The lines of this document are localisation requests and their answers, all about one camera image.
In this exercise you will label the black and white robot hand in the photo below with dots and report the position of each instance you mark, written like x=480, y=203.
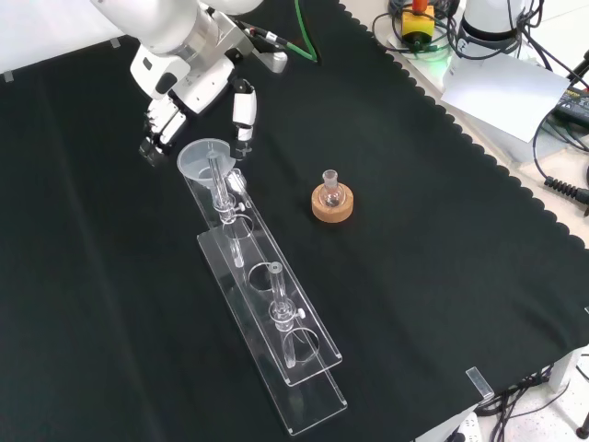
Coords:
x=202, y=83

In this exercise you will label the translucent plastic funnel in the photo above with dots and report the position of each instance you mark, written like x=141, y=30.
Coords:
x=198, y=159

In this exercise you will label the clear acrylic funnel stand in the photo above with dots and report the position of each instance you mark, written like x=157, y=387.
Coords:
x=271, y=322

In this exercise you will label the clear cloth clip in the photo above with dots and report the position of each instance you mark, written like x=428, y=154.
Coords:
x=8, y=76
x=115, y=43
x=478, y=382

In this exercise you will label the round-bottom glass flask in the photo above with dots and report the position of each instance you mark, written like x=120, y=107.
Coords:
x=332, y=195

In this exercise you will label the yellow stop button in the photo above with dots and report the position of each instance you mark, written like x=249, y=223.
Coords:
x=418, y=23

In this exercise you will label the black bench cloth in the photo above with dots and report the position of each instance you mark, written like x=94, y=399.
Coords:
x=414, y=276

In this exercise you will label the pale board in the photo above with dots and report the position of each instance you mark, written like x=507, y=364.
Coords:
x=501, y=92

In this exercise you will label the black power adapter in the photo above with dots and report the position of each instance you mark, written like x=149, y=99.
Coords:
x=573, y=103

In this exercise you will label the white power strip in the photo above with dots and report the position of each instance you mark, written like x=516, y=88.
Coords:
x=465, y=428

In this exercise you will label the white table leg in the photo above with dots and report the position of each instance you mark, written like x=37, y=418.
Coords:
x=568, y=370

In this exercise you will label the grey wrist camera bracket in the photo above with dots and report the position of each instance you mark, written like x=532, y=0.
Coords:
x=275, y=62

